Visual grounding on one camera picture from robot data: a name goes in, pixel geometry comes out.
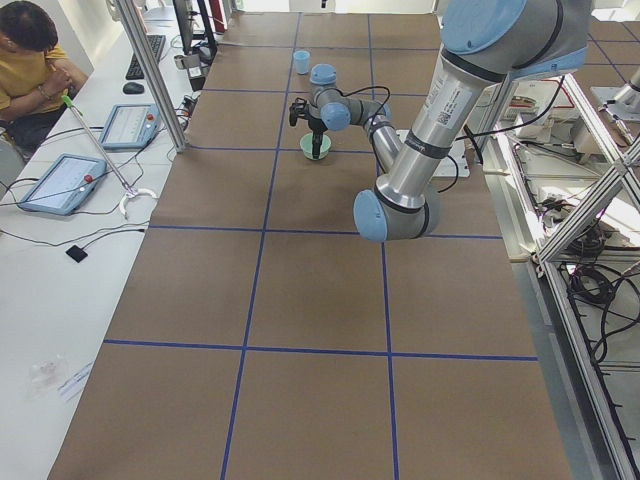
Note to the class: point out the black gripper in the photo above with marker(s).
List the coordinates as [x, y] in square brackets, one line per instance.
[315, 125]

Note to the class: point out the mint green bowl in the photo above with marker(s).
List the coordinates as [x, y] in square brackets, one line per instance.
[306, 144]

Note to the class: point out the light blue plastic cup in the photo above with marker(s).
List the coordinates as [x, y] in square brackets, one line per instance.
[301, 61]

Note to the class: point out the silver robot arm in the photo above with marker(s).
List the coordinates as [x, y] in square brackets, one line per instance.
[482, 43]

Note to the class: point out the far teach pendant tablet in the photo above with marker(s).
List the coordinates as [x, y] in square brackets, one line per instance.
[130, 126]

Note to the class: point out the teach pendant tablet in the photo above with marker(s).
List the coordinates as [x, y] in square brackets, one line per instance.
[65, 185]
[130, 126]

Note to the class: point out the black computer mouse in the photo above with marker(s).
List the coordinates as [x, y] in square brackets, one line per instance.
[133, 88]

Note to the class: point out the brown paper table mat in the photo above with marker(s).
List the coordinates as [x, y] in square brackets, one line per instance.
[260, 337]

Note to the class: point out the near teach pendant tablet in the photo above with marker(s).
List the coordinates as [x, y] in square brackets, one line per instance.
[65, 185]

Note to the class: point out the small black square pad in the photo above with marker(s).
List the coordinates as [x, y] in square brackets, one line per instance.
[76, 253]

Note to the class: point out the person in yellow shirt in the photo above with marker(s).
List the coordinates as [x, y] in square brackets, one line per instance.
[36, 73]

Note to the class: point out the clear plastic bag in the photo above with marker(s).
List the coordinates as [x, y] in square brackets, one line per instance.
[46, 375]

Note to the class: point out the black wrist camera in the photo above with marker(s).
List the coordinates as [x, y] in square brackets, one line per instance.
[298, 110]

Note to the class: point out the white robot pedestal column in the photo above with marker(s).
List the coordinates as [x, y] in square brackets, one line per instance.
[452, 165]

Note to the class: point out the green handled reacher grabber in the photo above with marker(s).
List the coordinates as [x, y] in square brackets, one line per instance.
[130, 192]

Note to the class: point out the aluminium frame post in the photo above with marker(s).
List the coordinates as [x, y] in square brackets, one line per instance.
[135, 31]

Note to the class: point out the aluminium truss frame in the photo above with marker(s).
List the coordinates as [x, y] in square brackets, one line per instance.
[609, 184]

